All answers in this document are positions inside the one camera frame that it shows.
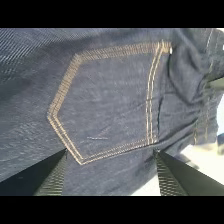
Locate blue jeans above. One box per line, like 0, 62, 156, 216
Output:
0, 27, 224, 197

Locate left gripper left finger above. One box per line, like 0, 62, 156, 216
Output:
0, 148, 69, 197

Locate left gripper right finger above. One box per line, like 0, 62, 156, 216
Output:
152, 149, 224, 197

